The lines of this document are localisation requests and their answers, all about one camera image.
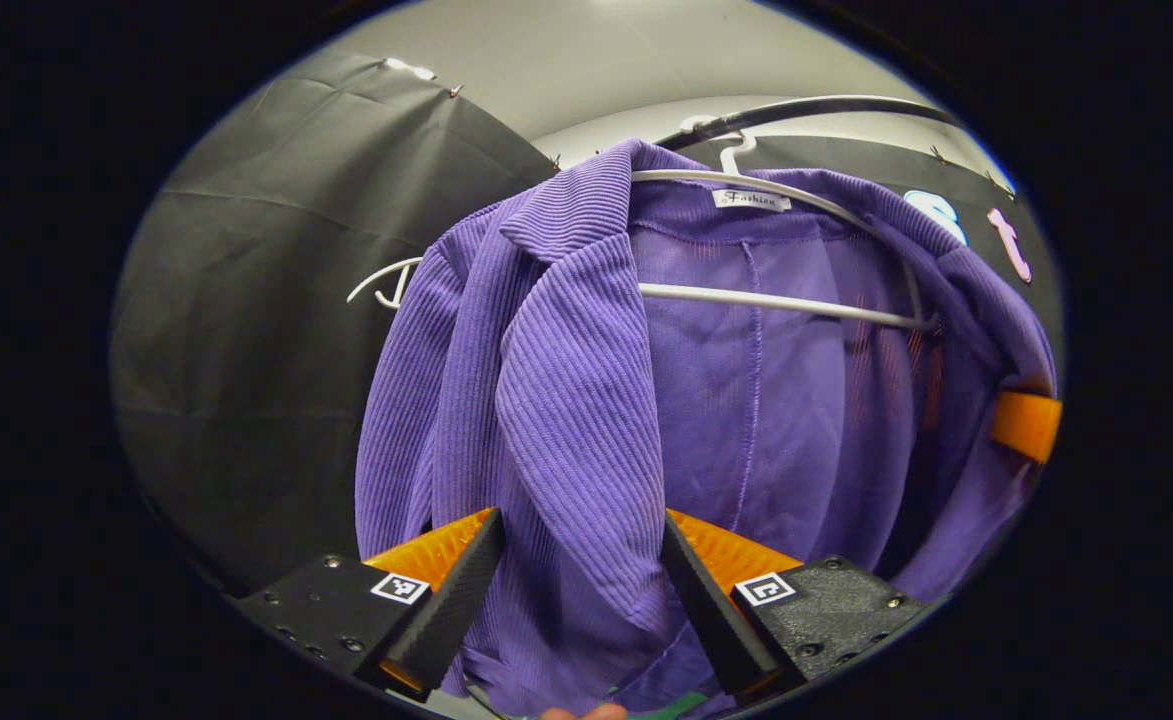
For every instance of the black backdrop cloth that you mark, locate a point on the black backdrop cloth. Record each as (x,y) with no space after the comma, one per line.
(246,350)

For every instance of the small white plastic hanger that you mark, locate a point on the small white plastic hanger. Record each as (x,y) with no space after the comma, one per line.
(391,270)

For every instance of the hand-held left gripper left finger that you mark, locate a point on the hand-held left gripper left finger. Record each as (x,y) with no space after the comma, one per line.
(451,610)

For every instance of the green laundry hamper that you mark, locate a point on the green laundry hamper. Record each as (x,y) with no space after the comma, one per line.
(671,708)

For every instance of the purple ribbed jacket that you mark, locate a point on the purple ribbed jacket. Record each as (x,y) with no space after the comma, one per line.
(566,400)

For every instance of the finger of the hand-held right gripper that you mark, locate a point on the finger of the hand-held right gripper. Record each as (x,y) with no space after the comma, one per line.
(1026,425)

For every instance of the black clothes rack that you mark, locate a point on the black clothes rack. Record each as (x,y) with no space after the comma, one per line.
(816,102)

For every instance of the large white plastic hanger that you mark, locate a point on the large white plastic hanger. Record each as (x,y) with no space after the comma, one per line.
(746,299)

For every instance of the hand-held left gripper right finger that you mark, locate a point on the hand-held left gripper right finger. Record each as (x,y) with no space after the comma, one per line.
(711,610)

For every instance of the small ceiling light panel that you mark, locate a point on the small ceiling light panel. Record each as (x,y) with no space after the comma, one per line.
(411,69)

